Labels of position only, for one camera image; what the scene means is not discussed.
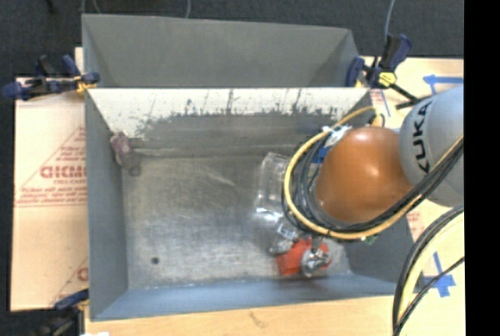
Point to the brown cardboard board red print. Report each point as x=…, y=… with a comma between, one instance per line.
x=47, y=217

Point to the small purple toy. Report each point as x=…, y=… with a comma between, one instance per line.
x=121, y=147

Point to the clear plastic bottle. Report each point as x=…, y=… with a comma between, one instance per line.
x=273, y=186

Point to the grey metal bin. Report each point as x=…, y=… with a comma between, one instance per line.
x=195, y=209

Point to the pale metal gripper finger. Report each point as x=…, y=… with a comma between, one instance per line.
x=280, y=246
x=315, y=261

